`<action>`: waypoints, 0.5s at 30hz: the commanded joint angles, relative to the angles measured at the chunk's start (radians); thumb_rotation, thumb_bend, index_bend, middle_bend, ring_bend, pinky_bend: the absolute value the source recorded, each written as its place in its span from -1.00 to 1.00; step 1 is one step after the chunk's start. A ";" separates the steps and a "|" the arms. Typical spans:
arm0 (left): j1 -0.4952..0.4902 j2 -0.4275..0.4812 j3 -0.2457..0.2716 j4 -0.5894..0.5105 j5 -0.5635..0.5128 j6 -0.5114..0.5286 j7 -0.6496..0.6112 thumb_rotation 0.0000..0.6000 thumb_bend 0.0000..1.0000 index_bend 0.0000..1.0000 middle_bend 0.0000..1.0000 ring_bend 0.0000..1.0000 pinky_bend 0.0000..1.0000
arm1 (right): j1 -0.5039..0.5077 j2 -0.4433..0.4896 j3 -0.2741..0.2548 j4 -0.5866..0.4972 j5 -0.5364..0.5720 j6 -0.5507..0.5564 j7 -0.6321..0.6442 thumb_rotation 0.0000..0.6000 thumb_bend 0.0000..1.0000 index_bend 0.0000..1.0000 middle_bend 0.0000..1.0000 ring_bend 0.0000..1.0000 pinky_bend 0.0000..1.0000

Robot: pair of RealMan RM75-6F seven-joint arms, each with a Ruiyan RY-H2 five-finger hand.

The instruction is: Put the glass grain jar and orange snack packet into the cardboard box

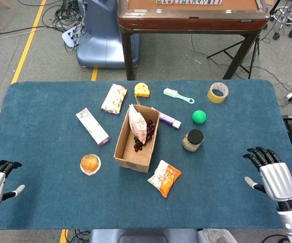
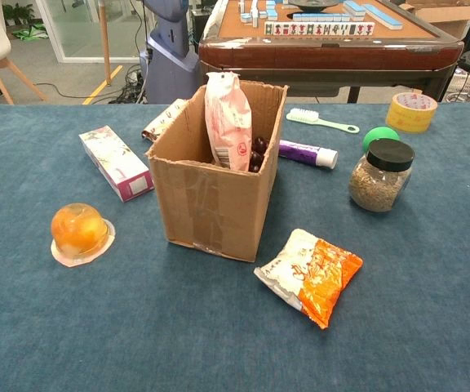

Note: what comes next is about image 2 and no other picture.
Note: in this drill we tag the orange snack packet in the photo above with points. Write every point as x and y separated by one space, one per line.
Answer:
320 277

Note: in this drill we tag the glass jar with black lid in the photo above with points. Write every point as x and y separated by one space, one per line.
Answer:
378 188

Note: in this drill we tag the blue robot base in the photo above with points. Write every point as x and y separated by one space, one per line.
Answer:
169 69

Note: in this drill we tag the pink and white snack bag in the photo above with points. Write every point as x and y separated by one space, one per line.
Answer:
227 122

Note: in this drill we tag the purple tube with white cap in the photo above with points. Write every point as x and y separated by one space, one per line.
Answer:
300 151

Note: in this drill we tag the light green brush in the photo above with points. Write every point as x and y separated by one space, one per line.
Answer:
300 115

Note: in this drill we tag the floral tissue pack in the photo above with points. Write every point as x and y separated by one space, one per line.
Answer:
163 120

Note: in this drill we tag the long floral paper box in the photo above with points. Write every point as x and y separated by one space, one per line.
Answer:
112 159

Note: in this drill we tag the green ball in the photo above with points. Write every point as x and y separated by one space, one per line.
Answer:
375 136

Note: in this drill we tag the orange jelly cup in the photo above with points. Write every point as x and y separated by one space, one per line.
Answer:
80 230

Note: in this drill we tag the blue table cloth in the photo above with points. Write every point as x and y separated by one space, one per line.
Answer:
137 326

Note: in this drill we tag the brown mahjong table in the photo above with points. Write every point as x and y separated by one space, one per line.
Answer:
320 53

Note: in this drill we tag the yellow tape roll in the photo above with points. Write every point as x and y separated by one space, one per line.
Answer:
406 120

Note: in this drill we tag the face-up mahjong tile row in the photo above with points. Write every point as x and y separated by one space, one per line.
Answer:
320 28

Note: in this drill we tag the blue mahjong tile row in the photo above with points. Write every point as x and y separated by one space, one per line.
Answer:
384 17
320 17

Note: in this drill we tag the wooden pole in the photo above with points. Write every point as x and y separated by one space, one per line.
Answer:
104 41

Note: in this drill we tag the brown cardboard box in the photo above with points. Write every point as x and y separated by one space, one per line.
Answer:
447 16

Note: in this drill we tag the green potted plant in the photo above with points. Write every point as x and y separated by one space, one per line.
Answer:
19 12

